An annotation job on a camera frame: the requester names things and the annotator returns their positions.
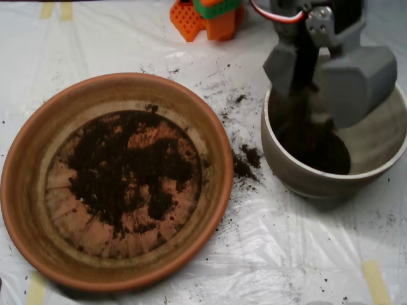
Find dark soil heap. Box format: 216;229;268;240
68;111;195;239

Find spilled soil clump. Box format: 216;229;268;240
233;144;265;184

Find white ceramic pot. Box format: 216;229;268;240
260;81;407;201

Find terracotta saucer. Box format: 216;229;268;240
0;72;235;293

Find clear plastic cover sheet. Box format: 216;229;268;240
0;0;407;305

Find beige masking tape strip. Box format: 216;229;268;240
40;2;55;19
60;2;74;22
27;271;48;305
362;260;392;305

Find red and white servo cable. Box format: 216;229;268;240
249;0;308;25

